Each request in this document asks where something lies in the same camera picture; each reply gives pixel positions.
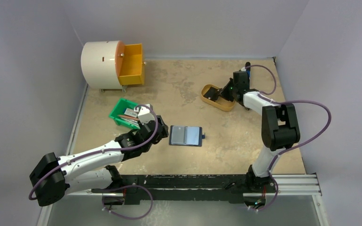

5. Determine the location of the aluminium frame rail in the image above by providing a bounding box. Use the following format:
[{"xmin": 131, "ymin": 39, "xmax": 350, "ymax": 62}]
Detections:
[{"xmin": 268, "ymin": 174, "xmax": 322, "ymax": 197}]

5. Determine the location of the tan oval tray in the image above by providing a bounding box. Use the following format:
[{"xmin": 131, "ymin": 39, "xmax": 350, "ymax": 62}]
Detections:
[{"xmin": 200, "ymin": 84, "xmax": 236, "ymax": 112}]

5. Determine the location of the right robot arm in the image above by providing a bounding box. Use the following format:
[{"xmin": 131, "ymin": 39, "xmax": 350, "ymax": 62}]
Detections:
[{"xmin": 218, "ymin": 71, "xmax": 300, "ymax": 192}]

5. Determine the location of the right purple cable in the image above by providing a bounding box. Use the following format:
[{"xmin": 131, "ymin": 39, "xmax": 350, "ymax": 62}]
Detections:
[{"xmin": 247, "ymin": 65, "xmax": 332, "ymax": 213}]

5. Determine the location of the white cylindrical drawer cabinet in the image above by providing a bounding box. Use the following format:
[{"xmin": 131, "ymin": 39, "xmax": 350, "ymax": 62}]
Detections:
[{"xmin": 81, "ymin": 40, "xmax": 125, "ymax": 89}]

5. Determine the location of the orange drawer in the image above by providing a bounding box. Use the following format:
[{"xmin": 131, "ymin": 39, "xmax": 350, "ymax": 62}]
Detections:
[{"xmin": 118, "ymin": 43, "xmax": 145, "ymax": 86}]

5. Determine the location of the black card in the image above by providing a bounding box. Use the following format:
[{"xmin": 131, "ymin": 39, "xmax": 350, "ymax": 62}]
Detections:
[{"xmin": 203, "ymin": 87, "xmax": 221, "ymax": 102}]

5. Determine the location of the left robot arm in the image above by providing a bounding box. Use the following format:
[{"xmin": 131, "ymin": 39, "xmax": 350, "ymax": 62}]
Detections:
[{"xmin": 28, "ymin": 116, "xmax": 169, "ymax": 207}]

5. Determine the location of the blue black stapler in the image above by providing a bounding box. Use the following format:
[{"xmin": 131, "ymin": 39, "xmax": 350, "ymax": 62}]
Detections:
[{"xmin": 245, "ymin": 62, "xmax": 251, "ymax": 71}]

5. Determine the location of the blue leather card holder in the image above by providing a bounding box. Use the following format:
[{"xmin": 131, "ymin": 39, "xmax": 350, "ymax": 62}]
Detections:
[{"xmin": 169, "ymin": 125, "xmax": 206, "ymax": 146}]

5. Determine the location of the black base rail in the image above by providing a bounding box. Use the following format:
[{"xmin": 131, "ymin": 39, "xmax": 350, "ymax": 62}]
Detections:
[{"xmin": 92, "ymin": 174, "xmax": 276, "ymax": 205}]

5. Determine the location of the green plastic bin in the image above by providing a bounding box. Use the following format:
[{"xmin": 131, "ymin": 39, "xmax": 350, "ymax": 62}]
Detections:
[{"xmin": 109, "ymin": 98, "xmax": 155, "ymax": 129}]

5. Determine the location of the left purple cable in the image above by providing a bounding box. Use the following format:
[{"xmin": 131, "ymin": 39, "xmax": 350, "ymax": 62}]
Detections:
[{"xmin": 28, "ymin": 104, "xmax": 159, "ymax": 201}]

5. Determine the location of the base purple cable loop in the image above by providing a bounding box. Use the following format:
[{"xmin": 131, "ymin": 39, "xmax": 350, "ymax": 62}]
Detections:
[{"xmin": 101, "ymin": 183, "xmax": 155, "ymax": 221}]

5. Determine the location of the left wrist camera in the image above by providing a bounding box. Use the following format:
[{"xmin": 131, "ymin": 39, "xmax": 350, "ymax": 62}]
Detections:
[{"xmin": 134, "ymin": 106, "xmax": 155, "ymax": 125}]

